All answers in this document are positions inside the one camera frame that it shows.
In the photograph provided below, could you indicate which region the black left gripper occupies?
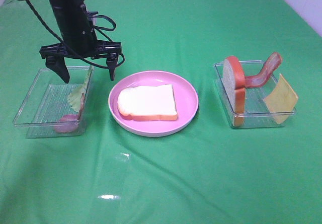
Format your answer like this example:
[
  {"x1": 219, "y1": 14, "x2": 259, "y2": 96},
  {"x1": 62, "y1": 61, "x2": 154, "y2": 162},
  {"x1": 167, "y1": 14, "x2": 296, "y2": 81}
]
[{"x1": 39, "y1": 33, "x2": 122, "y2": 84}]

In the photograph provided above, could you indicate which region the green lettuce leaf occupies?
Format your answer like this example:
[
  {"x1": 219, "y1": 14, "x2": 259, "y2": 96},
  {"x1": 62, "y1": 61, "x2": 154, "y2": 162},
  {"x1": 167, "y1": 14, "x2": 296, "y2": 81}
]
[{"x1": 67, "y1": 67, "x2": 93, "y2": 112}]

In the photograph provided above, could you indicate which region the bacon strip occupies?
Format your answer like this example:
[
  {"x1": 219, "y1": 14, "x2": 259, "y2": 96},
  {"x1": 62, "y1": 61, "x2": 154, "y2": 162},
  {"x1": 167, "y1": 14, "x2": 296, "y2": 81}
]
[
  {"x1": 245, "y1": 52, "x2": 282, "y2": 88},
  {"x1": 54, "y1": 93, "x2": 85, "y2": 133}
]

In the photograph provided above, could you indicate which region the bread slice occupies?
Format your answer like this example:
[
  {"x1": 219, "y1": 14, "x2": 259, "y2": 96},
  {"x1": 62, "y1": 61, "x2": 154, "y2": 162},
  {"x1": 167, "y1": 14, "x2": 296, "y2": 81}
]
[
  {"x1": 117, "y1": 84, "x2": 178, "y2": 121},
  {"x1": 222, "y1": 55, "x2": 246, "y2": 114}
]

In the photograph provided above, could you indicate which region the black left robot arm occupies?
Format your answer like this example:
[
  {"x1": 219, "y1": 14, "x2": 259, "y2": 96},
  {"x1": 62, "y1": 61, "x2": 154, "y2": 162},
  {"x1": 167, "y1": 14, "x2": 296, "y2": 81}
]
[{"x1": 18, "y1": 0, "x2": 125, "y2": 83}]

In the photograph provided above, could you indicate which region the left clear plastic tray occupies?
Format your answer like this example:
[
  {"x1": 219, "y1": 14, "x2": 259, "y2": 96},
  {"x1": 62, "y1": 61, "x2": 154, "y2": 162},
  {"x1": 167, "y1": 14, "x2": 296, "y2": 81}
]
[{"x1": 13, "y1": 66, "x2": 94, "y2": 138}]

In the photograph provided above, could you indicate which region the clear plastic tray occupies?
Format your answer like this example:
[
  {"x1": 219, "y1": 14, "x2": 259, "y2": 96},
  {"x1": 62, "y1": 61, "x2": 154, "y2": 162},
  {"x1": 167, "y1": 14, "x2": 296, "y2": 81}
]
[
  {"x1": 213, "y1": 62, "x2": 296, "y2": 129},
  {"x1": 13, "y1": 66, "x2": 94, "y2": 138}
]

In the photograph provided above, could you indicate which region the pink round plate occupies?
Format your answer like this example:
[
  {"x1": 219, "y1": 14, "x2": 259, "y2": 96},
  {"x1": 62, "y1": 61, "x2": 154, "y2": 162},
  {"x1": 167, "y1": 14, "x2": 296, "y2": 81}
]
[{"x1": 108, "y1": 70, "x2": 199, "y2": 137}]

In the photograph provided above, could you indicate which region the green tablecloth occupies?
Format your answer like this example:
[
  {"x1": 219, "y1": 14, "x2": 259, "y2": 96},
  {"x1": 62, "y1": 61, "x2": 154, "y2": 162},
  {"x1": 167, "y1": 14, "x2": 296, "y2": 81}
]
[{"x1": 1, "y1": 0, "x2": 321, "y2": 223}]

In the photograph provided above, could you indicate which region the right clear plastic tray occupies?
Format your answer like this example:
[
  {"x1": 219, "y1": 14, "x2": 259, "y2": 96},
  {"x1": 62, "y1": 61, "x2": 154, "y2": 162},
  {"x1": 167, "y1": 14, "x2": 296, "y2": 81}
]
[{"x1": 213, "y1": 62, "x2": 296, "y2": 129}]

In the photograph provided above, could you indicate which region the yellow cheese slice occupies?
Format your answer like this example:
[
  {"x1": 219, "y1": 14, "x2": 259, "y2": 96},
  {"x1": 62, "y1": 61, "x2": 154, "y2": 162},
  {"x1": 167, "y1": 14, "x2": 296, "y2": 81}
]
[{"x1": 263, "y1": 73, "x2": 299, "y2": 125}]

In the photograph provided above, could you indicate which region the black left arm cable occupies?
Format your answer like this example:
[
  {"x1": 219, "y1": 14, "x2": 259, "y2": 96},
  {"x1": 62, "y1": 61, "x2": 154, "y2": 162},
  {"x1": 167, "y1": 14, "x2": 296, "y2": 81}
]
[{"x1": 11, "y1": 0, "x2": 126, "y2": 69}]

